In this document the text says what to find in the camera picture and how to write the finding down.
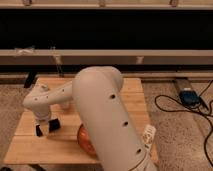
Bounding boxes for white label tag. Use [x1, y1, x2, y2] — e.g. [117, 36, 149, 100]
[142, 125, 156, 151]

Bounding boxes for black eraser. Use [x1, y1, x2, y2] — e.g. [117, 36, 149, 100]
[49, 119, 60, 132]

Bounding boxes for wooden table board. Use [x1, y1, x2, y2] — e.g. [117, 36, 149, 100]
[4, 78, 150, 164]

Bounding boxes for blue power adapter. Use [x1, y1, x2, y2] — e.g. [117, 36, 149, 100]
[179, 89, 200, 106]

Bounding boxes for black cable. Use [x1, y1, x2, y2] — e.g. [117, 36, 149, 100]
[154, 79, 213, 168]

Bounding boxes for orange bowl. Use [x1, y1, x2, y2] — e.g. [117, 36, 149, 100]
[77, 124, 96, 157]

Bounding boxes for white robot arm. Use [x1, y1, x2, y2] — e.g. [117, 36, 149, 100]
[23, 66, 157, 171]

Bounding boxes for black table leg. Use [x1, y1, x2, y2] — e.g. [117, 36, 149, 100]
[24, 72, 37, 88]

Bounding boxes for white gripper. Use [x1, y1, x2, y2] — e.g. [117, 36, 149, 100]
[34, 108, 51, 137]

